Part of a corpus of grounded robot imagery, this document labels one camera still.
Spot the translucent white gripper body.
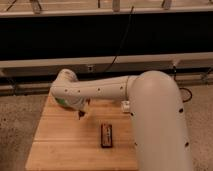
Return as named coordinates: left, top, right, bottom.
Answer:
left=71, top=99, right=90, bottom=112

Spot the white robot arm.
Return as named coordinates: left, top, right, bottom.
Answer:
left=50, top=69, right=193, bottom=171

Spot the green ceramic bowl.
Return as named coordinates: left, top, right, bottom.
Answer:
left=55, top=98, right=71, bottom=108

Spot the dark red candy bar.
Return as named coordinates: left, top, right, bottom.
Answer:
left=101, top=123, right=113, bottom=148

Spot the small plastic bottle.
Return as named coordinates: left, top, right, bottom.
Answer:
left=121, top=101, right=130, bottom=113

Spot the black floor cable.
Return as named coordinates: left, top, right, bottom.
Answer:
left=139, top=75, right=194, bottom=104

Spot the black hanging cable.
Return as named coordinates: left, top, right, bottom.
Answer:
left=103, top=4, right=136, bottom=73

